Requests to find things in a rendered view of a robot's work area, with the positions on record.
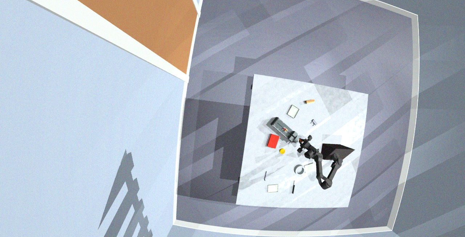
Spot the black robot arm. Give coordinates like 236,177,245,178
302,140,343,190

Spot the red rectangular block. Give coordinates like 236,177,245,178
267,134,280,148

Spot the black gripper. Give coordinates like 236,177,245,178
297,135,312,153

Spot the grey cylinder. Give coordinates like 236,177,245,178
294,164,305,176

